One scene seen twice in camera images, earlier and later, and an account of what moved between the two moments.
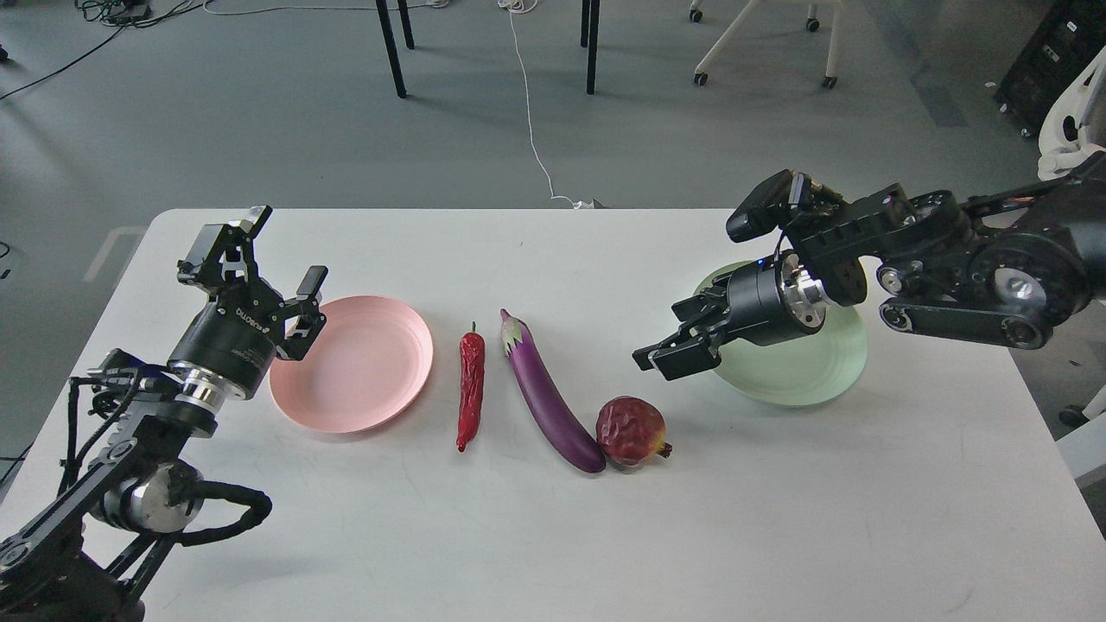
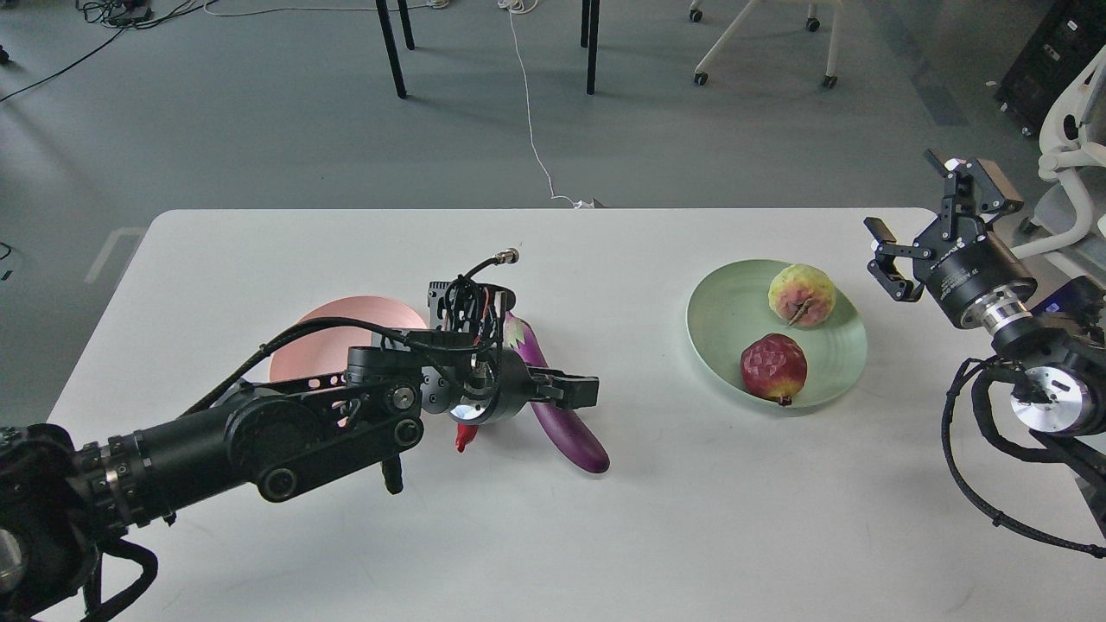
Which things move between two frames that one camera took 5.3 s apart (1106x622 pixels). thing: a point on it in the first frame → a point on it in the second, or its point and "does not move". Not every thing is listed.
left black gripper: x=233 y=339 → x=498 y=383
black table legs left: x=390 y=41 does not move
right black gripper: x=772 y=300 → x=973 y=275
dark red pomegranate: x=630 y=431 → x=775 y=366
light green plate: x=808 y=369 does not move
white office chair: x=1083 y=98 does not move
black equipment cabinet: x=1067 y=40 does not move
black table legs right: x=594 y=39 does not move
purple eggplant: x=558 y=422 does not move
